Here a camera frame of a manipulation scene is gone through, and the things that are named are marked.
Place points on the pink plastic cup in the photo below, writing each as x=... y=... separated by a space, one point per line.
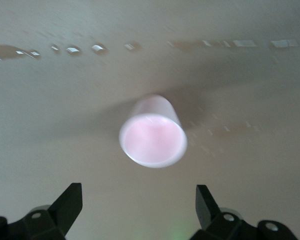
x=152 y=142

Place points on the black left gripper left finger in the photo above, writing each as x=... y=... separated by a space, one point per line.
x=62 y=210

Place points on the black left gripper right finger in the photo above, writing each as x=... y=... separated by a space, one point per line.
x=207 y=212

